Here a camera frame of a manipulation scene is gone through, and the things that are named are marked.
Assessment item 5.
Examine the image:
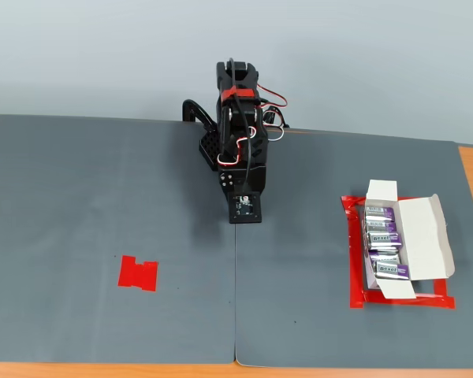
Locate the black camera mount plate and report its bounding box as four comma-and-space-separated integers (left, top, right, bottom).
228, 191, 264, 224

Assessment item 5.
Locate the red tape patch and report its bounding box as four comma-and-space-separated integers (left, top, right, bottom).
117, 254, 159, 293

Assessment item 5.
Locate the grey rubber mat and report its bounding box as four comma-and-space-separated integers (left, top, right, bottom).
233, 126, 473, 371
0, 113, 237, 365

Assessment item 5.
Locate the red tape frame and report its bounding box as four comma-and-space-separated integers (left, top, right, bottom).
341, 194, 457, 311

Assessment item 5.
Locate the black camera cable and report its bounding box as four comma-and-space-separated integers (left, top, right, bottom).
227, 57, 258, 198

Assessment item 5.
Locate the black table clamp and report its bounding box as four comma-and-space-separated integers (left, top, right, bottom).
182, 99, 218, 133
262, 106, 285, 131

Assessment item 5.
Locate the red tape wrap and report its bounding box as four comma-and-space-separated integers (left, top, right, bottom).
222, 88, 260, 100

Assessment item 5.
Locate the purple silver Bexel battery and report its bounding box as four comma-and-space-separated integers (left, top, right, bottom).
368, 250, 401, 265
367, 231, 404, 252
373, 261, 411, 281
364, 205, 396, 221
364, 219, 397, 234

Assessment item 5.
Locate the white cardboard box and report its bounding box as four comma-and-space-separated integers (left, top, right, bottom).
363, 179, 457, 300

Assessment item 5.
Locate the red white servo cable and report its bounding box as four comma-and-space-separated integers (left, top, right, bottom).
255, 83, 289, 142
216, 126, 258, 166

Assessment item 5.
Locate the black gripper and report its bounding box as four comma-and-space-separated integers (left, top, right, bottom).
218, 165, 268, 198

